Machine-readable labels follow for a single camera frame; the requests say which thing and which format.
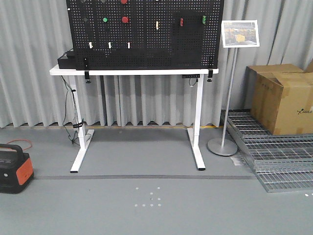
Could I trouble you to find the desk height control panel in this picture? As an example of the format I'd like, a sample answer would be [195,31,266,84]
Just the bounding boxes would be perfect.
[182,74,200,79]

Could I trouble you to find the metal floor gratings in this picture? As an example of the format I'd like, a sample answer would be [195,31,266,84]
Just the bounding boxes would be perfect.
[226,110,313,192]

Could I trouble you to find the black table clamp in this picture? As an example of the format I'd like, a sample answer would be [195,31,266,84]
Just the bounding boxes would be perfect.
[83,57,91,84]
[207,56,215,82]

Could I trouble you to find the right black table clamp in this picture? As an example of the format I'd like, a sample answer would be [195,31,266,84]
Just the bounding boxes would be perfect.
[207,56,215,82]

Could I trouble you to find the black box on desk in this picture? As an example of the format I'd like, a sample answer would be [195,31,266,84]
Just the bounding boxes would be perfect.
[57,48,76,69]

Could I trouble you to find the cardboard box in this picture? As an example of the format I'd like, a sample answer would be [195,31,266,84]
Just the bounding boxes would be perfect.
[248,64,313,135]

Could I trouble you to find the black orange power station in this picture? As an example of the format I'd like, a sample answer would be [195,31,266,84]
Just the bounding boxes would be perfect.
[0,143,34,194]

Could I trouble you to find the black perforated pegboard panel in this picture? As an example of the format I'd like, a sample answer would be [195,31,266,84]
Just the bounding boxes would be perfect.
[66,0,224,70]

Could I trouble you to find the white standing desk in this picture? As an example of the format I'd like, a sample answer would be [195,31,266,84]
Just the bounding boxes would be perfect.
[49,66,219,174]

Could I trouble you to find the left black table clamp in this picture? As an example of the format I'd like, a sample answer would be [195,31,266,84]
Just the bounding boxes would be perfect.
[83,57,91,84]

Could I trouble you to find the orange cable on floor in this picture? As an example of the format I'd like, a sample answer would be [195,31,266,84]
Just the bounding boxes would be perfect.
[6,139,33,150]

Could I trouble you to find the black green desk cables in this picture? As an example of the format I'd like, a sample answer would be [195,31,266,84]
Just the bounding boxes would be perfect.
[60,75,86,145]

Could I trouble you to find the silver sign stand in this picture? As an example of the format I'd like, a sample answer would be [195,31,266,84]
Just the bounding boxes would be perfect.
[207,20,260,157]

